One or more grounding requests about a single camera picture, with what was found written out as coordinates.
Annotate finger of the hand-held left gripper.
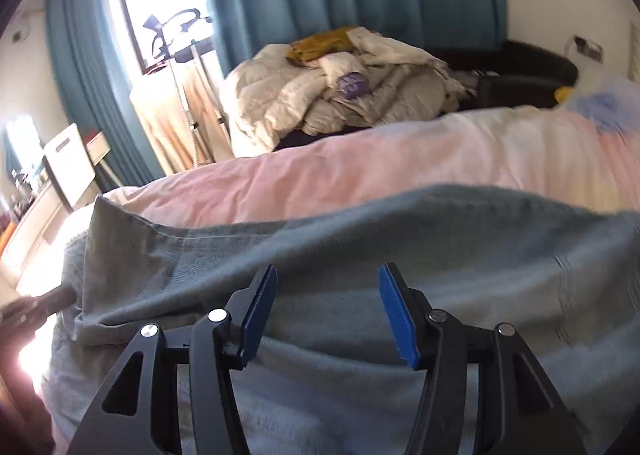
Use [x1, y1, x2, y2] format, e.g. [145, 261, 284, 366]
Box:
[35, 286, 77, 318]

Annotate red edged white board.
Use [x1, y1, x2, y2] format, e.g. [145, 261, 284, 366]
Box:
[85, 130, 110, 168]

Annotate wavy lit vanity mirror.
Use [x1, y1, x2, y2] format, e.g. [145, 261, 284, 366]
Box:
[2, 118, 42, 176]

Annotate wall socket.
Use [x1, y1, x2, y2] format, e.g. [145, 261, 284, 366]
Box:
[572, 35, 604, 61]

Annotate white shirt purple print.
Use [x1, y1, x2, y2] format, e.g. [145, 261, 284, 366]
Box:
[320, 55, 373, 101]

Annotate group of cosmetic bottles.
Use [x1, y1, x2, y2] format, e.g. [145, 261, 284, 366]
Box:
[7, 166, 51, 208]

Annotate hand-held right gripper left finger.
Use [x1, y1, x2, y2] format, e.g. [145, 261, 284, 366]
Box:
[67, 262, 278, 455]

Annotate blue denim jeans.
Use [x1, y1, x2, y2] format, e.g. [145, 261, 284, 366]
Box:
[40, 185, 640, 455]

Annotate black clothes rack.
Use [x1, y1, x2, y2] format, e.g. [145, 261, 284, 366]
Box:
[142, 8, 218, 166]

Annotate white dressing table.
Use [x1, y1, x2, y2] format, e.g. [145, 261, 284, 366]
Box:
[0, 175, 81, 292]

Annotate white backed chair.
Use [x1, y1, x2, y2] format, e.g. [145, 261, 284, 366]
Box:
[42, 124, 101, 212]

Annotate pastel blue pillow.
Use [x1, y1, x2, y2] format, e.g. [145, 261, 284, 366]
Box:
[560, 72, 640, 136]

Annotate narrow blue curtain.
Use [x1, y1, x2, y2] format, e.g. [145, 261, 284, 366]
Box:
[44, 0, 168, 188]

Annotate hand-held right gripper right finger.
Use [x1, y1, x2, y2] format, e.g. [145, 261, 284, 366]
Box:
[378, 262, 588, 455]

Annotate pile of white clothes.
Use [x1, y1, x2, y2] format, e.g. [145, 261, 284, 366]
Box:
[220, 28, 481, 156]

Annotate beige hanging garment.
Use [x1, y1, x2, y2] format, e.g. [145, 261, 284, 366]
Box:
[129, 62, 236, 172]

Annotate mustard yellow garment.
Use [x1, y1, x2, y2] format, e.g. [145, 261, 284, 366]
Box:
[287, 26, 357, 68]

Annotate pastel pink quilt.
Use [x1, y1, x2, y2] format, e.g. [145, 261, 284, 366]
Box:
[15, 105, 640, 386]

